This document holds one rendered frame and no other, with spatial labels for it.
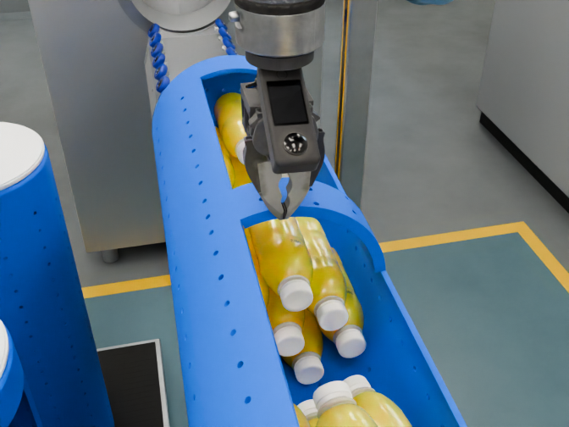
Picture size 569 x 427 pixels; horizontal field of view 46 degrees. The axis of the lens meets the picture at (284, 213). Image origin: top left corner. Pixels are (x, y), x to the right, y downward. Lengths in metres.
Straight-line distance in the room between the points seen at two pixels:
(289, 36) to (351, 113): 0.94
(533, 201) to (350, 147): 1.63
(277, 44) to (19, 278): 0.88
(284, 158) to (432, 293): 1.93
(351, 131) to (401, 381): 0.86
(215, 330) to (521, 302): 1.98
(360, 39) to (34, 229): 0.78
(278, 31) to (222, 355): 0.32
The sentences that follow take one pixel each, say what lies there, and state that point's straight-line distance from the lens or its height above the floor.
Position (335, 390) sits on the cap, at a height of 1.16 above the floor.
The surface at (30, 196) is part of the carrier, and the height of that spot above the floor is 0.99.
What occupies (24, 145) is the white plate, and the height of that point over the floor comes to 1.04.
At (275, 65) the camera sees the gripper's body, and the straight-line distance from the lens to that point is 0.67.
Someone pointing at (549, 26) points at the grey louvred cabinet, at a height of 0.69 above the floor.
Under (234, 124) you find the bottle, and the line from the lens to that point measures 1.10.
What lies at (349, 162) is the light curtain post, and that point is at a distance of 1.64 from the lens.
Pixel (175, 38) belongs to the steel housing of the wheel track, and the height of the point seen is 0.93.
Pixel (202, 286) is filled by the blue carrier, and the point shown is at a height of 1.19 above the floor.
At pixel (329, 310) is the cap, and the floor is 1.11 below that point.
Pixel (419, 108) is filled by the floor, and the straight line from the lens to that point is 3.77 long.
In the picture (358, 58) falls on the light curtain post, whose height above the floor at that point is 1.10.
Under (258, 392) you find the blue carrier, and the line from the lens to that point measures 0.62.
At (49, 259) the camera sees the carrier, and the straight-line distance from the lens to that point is 1.42.
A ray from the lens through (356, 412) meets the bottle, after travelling 0.67.
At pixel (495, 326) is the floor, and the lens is 2.47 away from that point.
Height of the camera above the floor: 1.70
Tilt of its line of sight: 36 degrees down
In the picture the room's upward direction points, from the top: straight up
